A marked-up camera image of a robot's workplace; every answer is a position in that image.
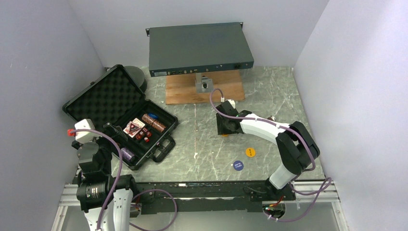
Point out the black poker set case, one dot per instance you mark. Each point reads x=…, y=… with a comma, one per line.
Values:
x=113, y=100

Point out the orange dealer button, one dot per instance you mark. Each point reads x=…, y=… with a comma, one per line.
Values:
x=250, y=152

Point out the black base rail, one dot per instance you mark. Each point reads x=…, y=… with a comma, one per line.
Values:
x=201, y=196

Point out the purple chip stack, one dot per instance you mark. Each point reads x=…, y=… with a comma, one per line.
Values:
x=128, y=155

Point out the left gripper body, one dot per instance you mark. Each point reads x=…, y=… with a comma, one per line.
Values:
x=107, y=146

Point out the black round speaker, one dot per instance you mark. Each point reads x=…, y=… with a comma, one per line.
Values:
x=137, y=76

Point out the metal stand post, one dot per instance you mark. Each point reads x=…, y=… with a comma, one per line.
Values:
x=203, y=84

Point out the blue small blind button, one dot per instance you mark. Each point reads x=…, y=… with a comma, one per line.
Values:
x=238, y=165

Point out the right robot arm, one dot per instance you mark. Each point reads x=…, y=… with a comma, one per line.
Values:
x=296, y=146

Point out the blue button in case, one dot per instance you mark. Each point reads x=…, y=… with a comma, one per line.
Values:
x=154, y=116

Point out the orange black chip stack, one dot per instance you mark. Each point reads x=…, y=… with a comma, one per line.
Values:
x=148, y=119

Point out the wooden base board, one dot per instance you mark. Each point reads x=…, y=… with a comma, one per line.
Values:
x=180, y=89

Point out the dark teal rack device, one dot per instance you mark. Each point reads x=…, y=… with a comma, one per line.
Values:
x=187, y=49

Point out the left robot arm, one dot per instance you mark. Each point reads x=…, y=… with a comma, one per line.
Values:
x=104, y=199

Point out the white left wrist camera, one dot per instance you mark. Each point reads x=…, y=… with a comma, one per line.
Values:
x=82, y=132

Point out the playing card deck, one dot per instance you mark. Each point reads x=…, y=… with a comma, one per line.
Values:
x=133, y=127

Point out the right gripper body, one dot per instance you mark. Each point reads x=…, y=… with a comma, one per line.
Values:
x=223, y=127

